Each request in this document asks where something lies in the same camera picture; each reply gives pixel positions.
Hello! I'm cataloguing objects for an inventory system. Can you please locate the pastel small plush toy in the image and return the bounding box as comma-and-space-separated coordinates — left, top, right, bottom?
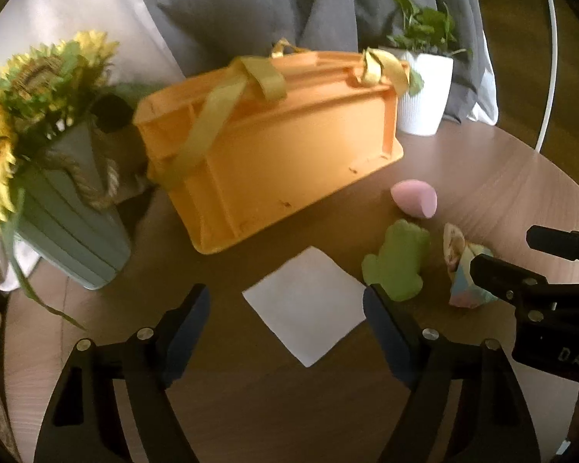
442, 223, 497, 309

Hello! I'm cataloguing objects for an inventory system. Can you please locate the green frog plush toy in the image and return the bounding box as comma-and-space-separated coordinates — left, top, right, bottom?
362, 220, 431, 302

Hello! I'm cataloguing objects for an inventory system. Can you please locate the pink makeup sponge egg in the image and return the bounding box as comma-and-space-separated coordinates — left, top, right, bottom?
390, 179, 438, 218

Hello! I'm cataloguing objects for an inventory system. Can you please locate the white square cloth pad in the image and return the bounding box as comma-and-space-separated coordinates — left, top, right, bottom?
242, 247, 365, 368

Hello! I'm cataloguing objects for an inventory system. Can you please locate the sunflower bouquet in vase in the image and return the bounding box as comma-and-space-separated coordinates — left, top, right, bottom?
0, 29, 176, 331

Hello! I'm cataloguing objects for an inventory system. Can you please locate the white floor lamp pole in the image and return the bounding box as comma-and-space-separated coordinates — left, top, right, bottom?
535, 0, 559, 153

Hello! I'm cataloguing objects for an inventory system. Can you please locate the potted green plant white pot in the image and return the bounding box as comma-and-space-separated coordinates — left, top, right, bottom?
387, 0, 472, 137

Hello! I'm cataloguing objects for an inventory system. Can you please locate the orange plastic crate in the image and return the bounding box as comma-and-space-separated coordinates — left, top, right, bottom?
135, 40, 411, 254

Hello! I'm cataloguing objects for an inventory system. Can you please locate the grey curtain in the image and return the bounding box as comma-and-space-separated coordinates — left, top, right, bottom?
143, 0, 499, 124

